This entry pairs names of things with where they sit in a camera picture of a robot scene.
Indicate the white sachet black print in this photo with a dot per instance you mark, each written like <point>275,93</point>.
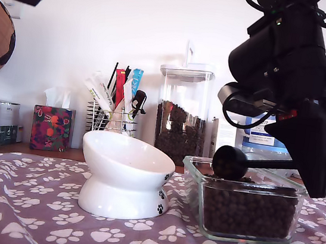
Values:
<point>100,81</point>

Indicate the white tissue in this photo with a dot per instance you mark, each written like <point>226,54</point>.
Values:
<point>56,96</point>

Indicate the plain white sachet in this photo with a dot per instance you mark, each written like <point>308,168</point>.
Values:
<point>127,93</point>

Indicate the large clear water bottle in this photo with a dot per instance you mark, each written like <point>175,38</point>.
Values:
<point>257,134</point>

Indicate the white tilted ceramic pet bowl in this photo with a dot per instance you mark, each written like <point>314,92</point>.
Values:
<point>118,188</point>

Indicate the thin black straw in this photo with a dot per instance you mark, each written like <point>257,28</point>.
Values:
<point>112,76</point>

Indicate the tall clear jar white lid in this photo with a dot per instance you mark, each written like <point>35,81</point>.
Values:
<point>185,92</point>

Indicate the plain white tin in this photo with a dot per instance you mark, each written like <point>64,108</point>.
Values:
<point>9,113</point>

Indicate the white sachet green print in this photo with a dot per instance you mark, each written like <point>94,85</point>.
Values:
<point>94,92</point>

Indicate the small white cardboard carton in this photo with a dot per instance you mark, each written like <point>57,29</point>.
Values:
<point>224,139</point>

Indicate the red sachet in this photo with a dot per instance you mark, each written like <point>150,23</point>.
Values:
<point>119,86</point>

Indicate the white wall switch plate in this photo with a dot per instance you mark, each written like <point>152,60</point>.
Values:
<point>15,10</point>

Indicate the black plastic measuring scoop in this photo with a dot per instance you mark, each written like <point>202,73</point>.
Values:
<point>265,163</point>

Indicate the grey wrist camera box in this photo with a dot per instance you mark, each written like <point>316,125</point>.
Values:
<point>234,103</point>

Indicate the clear glass rectangular container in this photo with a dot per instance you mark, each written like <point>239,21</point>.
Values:
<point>194,177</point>

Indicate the floral tissue box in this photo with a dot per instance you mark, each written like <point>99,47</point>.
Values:
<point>50,131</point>

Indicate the purple paw-print cloth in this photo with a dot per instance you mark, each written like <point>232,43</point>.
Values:
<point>47,227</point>

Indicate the blue sachet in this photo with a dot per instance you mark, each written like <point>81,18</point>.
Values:
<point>137,79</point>

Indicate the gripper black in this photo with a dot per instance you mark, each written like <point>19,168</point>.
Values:
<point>304,77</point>

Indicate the black hair clip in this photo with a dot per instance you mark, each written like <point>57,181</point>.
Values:
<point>138,100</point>

